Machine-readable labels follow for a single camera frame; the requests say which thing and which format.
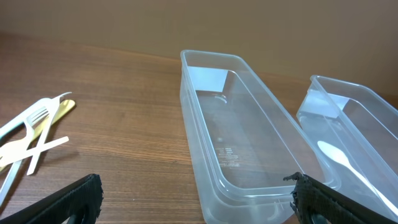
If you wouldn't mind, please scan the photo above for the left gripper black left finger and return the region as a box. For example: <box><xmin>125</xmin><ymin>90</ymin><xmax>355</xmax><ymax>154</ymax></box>
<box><xmin>1</xmin><ymin>174</ymin><xmax>103</xmax><ymax>224</ymax></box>

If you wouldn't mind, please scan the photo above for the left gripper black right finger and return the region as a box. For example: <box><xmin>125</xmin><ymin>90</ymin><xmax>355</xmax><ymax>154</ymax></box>
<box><xmin>283</xmin><ymin>172</ymin><xmax>397</xmax><ymax>224</ymax></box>

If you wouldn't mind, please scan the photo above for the right clear plastic container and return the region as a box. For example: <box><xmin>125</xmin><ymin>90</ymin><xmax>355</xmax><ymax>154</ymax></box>
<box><xmin>297</xmin><ymin>75</ymin><xmax>397</xmax><ymax>221</ymax></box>

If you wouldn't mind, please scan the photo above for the clear plastic container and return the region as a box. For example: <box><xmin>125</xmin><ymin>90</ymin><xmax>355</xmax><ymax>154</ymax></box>
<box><xmin>297</xmin><ymin>75</ymin><xmax>397</xmax><ymax>221</ymax></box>
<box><xmin>180</xmin><ymin>50</ymin><xmax>341</xmax><ymax>223</ymax></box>

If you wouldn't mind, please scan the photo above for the left clear plastic container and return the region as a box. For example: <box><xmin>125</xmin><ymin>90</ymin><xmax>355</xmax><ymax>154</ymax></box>
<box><xmin>180</xmin><ymin>50</ymin><xmax>341</xmax><ymax>223</ymax></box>

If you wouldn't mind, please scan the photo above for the white plastic fork crossing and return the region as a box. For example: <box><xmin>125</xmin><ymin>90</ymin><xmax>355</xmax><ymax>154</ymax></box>
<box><xmin>1</xmin><ymin>136</ymin><xmax>69</xmax><ymax>167</ymax></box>

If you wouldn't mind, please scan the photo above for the clear plastic fork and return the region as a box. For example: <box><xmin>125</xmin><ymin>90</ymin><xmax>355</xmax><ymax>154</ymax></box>
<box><xmin>1</xmin><ymin>108</ymin><xmax>49</xmax><ymax>205</ymax></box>

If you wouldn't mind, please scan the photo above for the yellow plastic fork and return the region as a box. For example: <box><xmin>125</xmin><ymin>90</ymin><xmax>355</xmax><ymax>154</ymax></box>
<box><xmin>1</xmin><ymin>100</ymin><xmax>76</xmax><ymax>172</ymax></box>

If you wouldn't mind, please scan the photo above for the white plastic fork left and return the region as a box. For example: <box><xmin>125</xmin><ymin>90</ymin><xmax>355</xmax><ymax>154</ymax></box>
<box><xmin>1</xmin><ymin>98</ymin><xmax>50</xmax><ymax>138</ymax></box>

